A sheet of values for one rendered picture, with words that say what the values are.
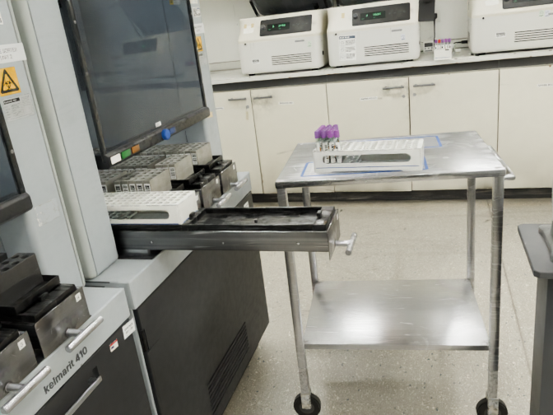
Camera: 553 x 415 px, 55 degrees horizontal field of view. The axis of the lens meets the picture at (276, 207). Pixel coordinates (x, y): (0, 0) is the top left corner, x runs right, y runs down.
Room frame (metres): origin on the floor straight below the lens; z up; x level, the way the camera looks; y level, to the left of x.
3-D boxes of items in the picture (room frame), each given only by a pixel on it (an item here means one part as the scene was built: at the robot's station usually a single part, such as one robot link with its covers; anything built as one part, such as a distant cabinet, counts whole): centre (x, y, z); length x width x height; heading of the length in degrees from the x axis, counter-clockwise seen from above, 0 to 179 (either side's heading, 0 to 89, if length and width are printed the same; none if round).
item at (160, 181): (1.41, 0.32, 0.85); 0.12 x 0.02 x 0.06; 162
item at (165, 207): (1.26, 0.35, 0.83); 0.30 x 0.10 x 0.06; 72
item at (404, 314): (1.55, -0.35, 0.41); 0.67 x 0.46 x 0.82; 77
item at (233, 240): (1.20, 0.18, 0.78); 0.73 x 0.14 x 0.09; 72
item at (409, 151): (1.44, -0.27, 0.85); 0.30 x 0.10 x 0.06; 70
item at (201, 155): (1.70, 0.22, 0.85); 0.12 x 0.02 x 0.06; 161
